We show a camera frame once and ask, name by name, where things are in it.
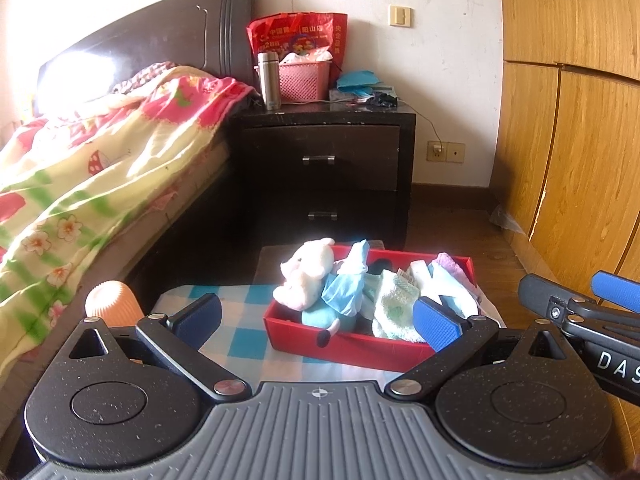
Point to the wall light switch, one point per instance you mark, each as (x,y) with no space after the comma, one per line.
(401,16)

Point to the floral quilt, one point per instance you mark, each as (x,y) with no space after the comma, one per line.
(100,175)

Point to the blue paper plane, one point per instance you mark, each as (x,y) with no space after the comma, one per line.
(357,80)

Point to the mint green towel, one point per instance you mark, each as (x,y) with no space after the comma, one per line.
(397,305)

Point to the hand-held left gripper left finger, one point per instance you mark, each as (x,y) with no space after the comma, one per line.
(200,317)

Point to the steel thermos flask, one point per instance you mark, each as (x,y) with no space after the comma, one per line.
(269,82)

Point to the red plastic bag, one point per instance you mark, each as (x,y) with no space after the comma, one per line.
(300,32)

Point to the red cardboard box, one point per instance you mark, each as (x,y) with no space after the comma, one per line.
(350,352)

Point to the pink knitted garment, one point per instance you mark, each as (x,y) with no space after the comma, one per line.
(452,265)

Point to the light blue cloth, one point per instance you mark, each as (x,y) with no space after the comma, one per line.
(350,280)

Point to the wooden wardrobe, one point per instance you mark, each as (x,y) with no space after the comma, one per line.
(575,135)

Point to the dark wooden headboard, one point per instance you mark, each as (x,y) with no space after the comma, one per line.
(150,35)

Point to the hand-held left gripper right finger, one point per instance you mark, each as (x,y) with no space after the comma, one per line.
(437,325)

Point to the bed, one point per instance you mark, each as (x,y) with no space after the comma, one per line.
(185,220)

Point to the blue checkered tablecloth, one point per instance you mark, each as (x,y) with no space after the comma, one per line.
(240,340)

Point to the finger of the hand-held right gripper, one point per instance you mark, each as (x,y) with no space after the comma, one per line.
(542,297)
(620,287)

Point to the clear plastic bag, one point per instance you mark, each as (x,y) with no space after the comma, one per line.
(507,220)

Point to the dark wooden nightstand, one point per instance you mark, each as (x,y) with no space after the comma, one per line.
(325,135)

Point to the white bunny plush toy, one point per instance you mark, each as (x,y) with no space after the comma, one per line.
(310,265)

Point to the wall power outlet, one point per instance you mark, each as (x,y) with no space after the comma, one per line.
(446,152)

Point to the light blue packet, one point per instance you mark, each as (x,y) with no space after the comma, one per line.
(350,95)

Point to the pink plastic basket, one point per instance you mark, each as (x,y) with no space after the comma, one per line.
(305,82)

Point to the orange plastic bottle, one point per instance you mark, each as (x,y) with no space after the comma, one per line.
(110,305)

